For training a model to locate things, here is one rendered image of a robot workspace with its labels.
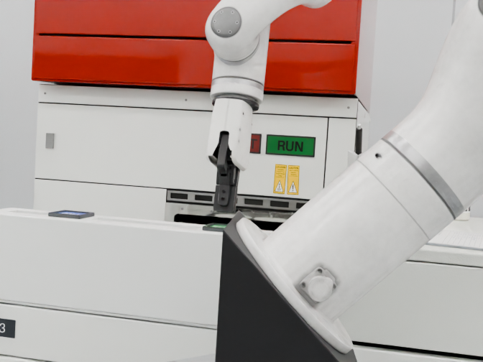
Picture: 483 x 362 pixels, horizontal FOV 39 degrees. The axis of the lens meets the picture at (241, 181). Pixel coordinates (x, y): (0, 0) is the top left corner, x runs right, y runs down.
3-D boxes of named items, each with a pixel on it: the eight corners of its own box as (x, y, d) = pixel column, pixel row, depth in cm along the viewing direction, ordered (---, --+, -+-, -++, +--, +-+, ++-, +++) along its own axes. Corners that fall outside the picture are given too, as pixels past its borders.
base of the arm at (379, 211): (360, 381, 70) (502, 263, 68) (236, 246, 67) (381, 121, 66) (332, 317, 88) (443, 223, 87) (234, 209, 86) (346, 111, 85)
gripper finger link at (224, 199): (218, 169, 108) (213, 210, 107) (213, 164, 105) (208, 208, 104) (238, 170, 107) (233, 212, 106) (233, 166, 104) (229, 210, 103)
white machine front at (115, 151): (36, 236, 181) (43, 84, 179) (346, 266, 163) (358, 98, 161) (30, 238, 178) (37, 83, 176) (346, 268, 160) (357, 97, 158)
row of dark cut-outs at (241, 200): (167, 200, 170) (168, 189, 170) (345, 214, 161) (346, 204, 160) (167, 200, 170) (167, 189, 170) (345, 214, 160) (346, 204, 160)
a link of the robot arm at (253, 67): (257, 75, 104) (267, 93, 113) (266, -7, 106) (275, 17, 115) (204, 73, 106) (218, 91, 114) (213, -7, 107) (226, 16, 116)
